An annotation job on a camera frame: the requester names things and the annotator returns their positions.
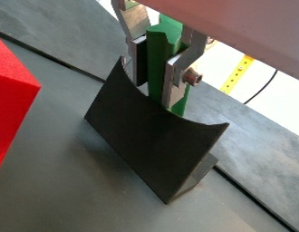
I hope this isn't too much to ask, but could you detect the black curved fixture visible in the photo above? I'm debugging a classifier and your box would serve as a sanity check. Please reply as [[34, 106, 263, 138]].
[[84, 58, 228, 203]]

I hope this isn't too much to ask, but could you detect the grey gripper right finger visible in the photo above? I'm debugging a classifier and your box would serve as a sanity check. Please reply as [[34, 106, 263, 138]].
[[163, 25, 207, 108]]

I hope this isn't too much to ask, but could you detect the black cable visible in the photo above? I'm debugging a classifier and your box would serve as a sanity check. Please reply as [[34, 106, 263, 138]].
[[243, 70, 279, 105]]

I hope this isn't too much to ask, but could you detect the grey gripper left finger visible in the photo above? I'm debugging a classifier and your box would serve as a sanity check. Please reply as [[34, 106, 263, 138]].
[[111, 0, 151, 86]]

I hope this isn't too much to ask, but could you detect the yellow camera mount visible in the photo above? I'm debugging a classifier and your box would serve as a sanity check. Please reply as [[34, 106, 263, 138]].
[[220, 54, 254, 94]]

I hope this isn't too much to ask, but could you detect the green star-profile bar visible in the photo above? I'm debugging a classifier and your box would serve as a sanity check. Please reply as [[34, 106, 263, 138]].
[[146, 13, 192, 118]]

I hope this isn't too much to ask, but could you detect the red foam shape board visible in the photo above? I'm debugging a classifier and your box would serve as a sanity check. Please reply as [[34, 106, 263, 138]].
[[0, 39, 42, 167]]

